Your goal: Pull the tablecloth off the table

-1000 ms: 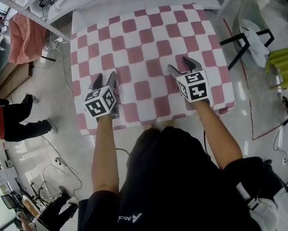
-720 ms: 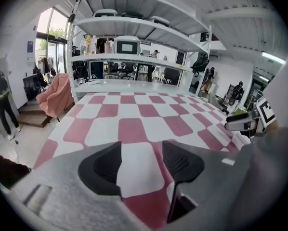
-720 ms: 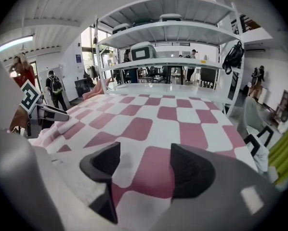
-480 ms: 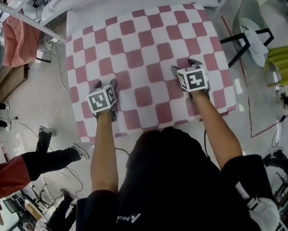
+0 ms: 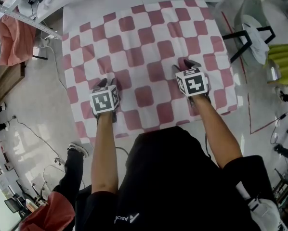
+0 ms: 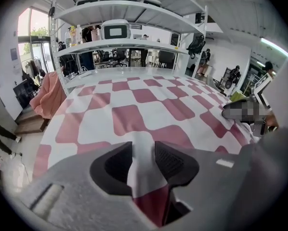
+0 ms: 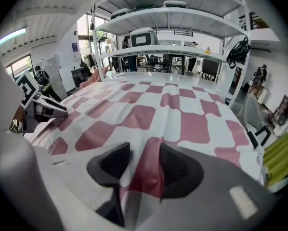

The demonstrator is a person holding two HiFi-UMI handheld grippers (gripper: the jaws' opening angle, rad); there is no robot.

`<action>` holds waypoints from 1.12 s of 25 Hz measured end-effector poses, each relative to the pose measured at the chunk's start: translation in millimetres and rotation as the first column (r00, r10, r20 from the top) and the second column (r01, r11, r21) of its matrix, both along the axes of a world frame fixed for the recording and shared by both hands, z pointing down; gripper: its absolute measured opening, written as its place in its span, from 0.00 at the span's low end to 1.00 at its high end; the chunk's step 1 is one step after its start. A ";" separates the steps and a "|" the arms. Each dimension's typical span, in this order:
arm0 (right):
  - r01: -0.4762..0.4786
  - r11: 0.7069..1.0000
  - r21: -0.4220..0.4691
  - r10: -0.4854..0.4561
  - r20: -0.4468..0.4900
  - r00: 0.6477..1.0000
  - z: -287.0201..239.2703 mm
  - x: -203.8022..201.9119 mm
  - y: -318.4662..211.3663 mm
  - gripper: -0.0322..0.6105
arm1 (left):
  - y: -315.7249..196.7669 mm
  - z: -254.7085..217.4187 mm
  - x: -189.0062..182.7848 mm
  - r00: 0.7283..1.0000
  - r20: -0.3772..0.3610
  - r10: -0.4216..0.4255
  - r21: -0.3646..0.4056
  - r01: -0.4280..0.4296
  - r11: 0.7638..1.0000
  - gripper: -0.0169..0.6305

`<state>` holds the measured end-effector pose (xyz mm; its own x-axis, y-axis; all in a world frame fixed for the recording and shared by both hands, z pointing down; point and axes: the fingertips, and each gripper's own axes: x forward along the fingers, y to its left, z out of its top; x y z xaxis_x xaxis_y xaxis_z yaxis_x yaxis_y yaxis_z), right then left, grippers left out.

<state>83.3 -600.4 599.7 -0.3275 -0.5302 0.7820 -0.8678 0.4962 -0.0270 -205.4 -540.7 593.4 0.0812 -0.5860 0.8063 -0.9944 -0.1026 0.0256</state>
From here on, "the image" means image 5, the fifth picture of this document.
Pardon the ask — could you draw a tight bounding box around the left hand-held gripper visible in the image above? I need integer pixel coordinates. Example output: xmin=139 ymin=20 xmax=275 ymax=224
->
xmin=89 ymin=77 xmax=122 ymax=124

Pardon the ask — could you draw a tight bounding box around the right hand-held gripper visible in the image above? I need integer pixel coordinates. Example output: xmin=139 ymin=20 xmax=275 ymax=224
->
xmin=171 ymin=59 xmax=211 ymax=107

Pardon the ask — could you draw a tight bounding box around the red white checkered cloth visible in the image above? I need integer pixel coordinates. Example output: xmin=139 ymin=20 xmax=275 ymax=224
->
xmin=61 ymin=0 xmax=238 ymax=145

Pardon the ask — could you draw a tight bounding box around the grey shoulder bag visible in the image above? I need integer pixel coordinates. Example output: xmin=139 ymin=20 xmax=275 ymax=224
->
xmin=235 ymin=180 xmax=288 ymax=231

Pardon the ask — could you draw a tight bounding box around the person's right forearm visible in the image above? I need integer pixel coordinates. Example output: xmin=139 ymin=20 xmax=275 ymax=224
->
xmin=191 ymin=94 xmax=243 ymax=169

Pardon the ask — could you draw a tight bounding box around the person's left forearm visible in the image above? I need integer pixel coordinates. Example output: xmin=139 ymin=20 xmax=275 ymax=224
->
xmin=91 ymin=111 xmax=119 ymax=194

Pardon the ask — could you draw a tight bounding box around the white table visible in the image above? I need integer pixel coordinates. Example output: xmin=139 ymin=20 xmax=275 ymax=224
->
xmin=62 ymin=0 xmax=222 ymax=35

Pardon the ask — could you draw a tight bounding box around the red floor tape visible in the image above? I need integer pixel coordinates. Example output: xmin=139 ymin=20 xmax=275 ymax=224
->
xmin=221 ymin=11 xmax=283 ymax=135

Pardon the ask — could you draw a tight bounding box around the yellow-green table cover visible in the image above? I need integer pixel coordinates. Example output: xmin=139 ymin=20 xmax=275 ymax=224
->
xmin=263 ymin=43 xmax=288 ymax=85

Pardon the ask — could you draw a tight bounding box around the salmon pink hanging cloth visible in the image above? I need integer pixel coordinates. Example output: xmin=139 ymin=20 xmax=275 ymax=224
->
xmin=0 ymin=14 xmax=49 ymax=67

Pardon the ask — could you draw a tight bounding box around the wooden platform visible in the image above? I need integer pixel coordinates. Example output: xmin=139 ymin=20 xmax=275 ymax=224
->
xmin=0 ymin=61 xmax=26 ymax=105

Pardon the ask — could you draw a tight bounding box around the person's black shirt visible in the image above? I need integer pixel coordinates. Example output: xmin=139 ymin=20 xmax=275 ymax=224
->
xmin=75 ymin=126 xmax=279 ymax=231

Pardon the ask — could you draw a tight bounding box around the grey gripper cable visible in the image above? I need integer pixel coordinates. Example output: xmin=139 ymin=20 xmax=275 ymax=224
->
xmin=114 ymin=146 xmax=130 ymax=156

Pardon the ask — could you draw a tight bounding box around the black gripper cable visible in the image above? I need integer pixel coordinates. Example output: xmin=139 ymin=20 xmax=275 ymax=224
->
xmin=203 ymin=131 xmax=212 ymax=159

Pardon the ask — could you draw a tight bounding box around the black frame chair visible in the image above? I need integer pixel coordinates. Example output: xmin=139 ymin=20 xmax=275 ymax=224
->
xmin=222 ymin=0 xmax=277 ymax=64

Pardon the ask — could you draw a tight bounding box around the black floor cable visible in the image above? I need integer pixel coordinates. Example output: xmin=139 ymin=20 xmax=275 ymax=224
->
xmin=13 ymin=115 xmax=87 ymax=190

